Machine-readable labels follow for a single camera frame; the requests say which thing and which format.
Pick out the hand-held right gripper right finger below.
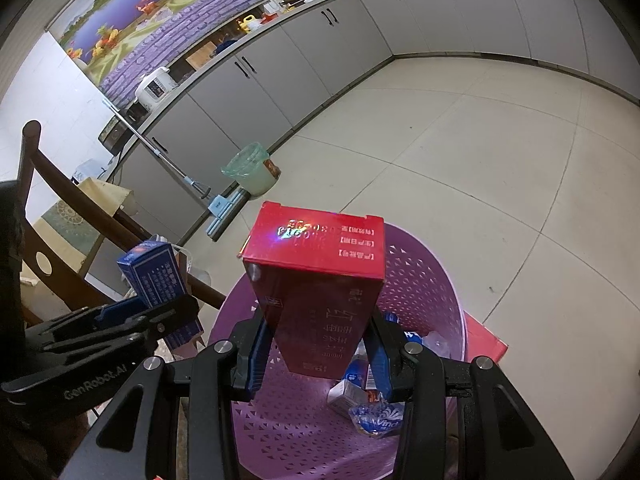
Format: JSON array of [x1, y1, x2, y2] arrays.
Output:
[[362, 312, 573, 480]]

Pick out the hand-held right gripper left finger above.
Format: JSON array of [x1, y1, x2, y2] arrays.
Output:
[[60, 310, 275, 480]]

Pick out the purple perforated basket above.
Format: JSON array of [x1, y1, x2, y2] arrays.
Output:
[[207, 222, 468, 480]]

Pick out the blue tissue packet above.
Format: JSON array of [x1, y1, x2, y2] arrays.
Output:
[[348, 402, 403, 438]]

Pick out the blue box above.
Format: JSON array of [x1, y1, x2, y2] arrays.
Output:
[[116, 240, 204, 352]]

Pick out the flat mop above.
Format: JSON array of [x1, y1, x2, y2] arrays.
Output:
[[102, 100, 246, 241]]

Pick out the blue white plastic packet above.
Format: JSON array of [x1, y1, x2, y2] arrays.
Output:
[[345, 352, 368, 383]]

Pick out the long red box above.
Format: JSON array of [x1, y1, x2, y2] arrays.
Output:
[[237, 201, 386, 378]]

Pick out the cardboard box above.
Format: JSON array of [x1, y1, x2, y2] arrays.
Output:
[[75, 176, 136, 221]]

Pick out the grey kitchen base cabinets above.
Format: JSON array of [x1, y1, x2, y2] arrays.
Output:
[[100, 0, 640, 241]]

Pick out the wall poster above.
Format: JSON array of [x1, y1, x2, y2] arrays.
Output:
[[47, 0, 266, 106]]

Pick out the white rice cooker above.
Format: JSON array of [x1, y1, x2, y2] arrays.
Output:
[[135, 66, 178, 111]]

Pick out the wooden bench backrest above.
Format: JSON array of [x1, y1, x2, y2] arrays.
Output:
[[15, 120, 226, 331]]

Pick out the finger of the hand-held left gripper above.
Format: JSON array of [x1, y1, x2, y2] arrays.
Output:
[[42, 332, 151, 368], [25, 294, 200, 347]]

